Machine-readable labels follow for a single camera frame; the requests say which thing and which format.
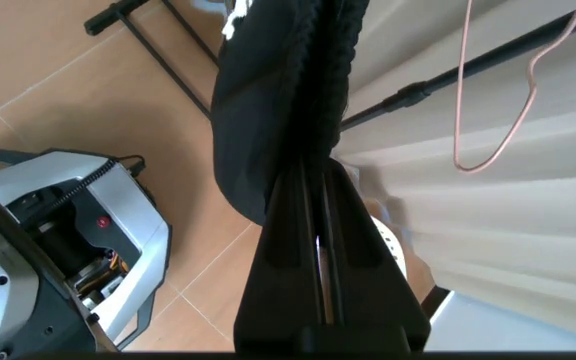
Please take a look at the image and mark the pink clothes hanger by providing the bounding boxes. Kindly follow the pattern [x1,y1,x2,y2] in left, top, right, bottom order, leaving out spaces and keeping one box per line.
[453,0,576,175]

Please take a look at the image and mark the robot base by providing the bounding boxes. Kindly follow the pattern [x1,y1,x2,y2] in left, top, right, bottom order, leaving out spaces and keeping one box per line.
[0,148,173,360]

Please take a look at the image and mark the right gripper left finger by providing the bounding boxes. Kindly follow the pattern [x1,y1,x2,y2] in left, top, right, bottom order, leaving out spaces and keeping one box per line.
[233,158,325,351]

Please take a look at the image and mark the black clothes rack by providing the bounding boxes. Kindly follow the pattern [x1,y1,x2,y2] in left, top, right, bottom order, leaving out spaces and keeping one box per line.
[83,0,576,132]

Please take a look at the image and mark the black shorts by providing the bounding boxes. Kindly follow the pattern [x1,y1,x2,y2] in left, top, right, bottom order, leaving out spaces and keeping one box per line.
[210,0,372,226]

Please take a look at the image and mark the white laundry basket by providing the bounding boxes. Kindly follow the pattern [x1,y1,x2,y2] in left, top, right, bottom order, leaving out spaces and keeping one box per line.
[370,214,409,281]

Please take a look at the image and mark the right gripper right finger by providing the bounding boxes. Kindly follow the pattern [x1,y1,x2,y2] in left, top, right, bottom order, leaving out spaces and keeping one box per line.
[323,158,432,351]

